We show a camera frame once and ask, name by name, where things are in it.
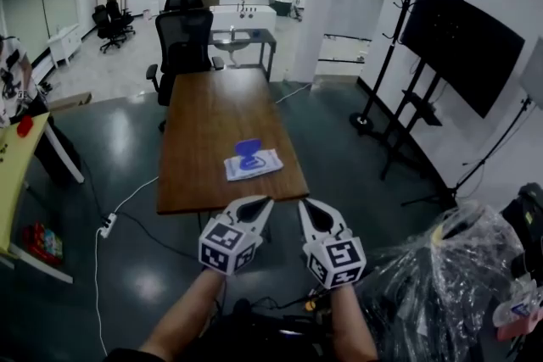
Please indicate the white wet wipes pack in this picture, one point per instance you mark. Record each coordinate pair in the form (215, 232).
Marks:
(259, 165)

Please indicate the metal faucet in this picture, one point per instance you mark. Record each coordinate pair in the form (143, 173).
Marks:
(232, 32)

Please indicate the black mesh office chair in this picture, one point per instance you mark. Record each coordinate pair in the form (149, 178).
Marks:
(184, 42)
(182, 0)

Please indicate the person's left forearm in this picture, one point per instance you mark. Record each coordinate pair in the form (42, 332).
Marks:
(186, 318)

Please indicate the red object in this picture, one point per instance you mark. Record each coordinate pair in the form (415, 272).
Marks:
(24, 126)

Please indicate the black bag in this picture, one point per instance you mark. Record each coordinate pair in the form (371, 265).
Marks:
(526, 220)

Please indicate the pink wrapped item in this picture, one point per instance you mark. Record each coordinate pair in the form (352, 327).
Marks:
(519, 320)

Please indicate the green bathtub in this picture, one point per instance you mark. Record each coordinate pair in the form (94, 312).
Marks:
(280, 2)

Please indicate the white power strip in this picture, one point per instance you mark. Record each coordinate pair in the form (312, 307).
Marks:
(108, 224)

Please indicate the wide grey window blind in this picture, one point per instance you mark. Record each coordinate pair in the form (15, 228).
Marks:
(38, 12)

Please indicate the white counter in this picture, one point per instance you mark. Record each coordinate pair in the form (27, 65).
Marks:
(263, 15)

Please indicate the yellow table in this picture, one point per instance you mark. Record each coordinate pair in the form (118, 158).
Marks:
(19, 157)

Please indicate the clear plastic bag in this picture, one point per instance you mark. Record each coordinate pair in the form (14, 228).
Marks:
(441, 292)

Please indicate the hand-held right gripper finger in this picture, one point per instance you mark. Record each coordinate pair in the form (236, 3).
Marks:
(306, 224)
(333, 215)

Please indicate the person's black clothing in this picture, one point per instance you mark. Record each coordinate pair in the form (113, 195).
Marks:
(263, 337)

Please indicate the white low cabinet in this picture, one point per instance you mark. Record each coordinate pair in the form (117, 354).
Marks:
(64, 40)

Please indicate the yellow black connector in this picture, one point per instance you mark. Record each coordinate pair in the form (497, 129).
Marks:
(311, 305)

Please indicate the black television stand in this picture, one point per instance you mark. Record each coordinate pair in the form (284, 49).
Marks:
(407, 127)

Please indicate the red colourful box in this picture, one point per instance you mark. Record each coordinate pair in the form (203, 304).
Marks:
(42, 243)

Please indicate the black light tripod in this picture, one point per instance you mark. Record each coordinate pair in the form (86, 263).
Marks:
(488, 159)

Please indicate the black television screen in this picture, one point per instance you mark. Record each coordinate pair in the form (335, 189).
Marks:
(462, 46)

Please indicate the person's right forearm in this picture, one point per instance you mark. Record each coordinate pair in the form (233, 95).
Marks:
(348, 322)

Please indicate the black coat stand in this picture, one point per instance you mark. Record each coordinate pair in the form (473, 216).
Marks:
(392, 51)

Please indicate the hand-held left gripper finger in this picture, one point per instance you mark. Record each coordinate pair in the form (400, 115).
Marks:
(262, 220)
(246, 201)

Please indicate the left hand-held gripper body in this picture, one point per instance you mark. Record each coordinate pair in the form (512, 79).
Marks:
(225, 246)

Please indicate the grey softbox panel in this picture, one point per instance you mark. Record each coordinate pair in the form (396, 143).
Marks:
(533, 74)

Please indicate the grey sink table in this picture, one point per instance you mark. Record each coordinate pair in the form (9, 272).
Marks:
(259, 40)

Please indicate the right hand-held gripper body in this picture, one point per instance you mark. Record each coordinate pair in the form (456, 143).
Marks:
(335, 260)

